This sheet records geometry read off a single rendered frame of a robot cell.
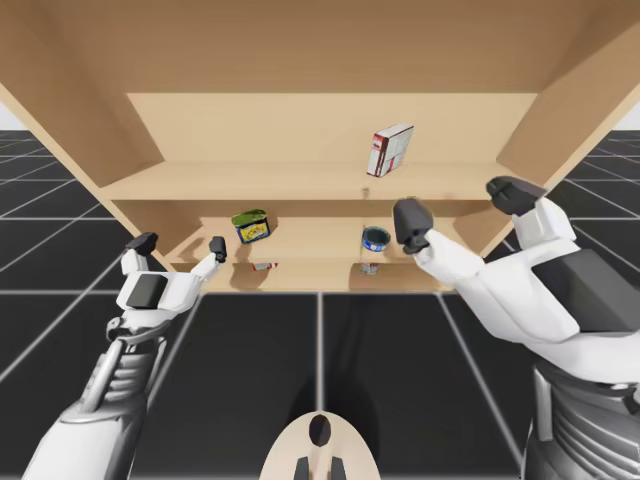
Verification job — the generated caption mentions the pale wooden shelf unit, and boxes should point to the pale wooden shelf unit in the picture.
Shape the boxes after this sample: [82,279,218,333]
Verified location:
[0,0,640,294]

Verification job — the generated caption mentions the blue flat can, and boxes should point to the blue flat can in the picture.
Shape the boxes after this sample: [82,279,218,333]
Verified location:
[361,225,393,254]

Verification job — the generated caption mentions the tan robot part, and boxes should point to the tan robot part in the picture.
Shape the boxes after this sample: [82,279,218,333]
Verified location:
[258,408,383,480]

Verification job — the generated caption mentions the red and white carton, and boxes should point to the red and white carton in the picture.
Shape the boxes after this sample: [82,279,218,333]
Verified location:
[366,123,415,178]

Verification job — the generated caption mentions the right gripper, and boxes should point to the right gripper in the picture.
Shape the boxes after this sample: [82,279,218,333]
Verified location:
[392,175,640,387]

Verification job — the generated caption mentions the green and blue rectangular can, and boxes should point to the green and blue rectangular can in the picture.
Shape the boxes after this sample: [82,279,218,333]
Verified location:
[231,208,268,246]

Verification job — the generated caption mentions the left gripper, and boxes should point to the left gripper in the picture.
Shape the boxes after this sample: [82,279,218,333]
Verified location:
[115,231,229,318]

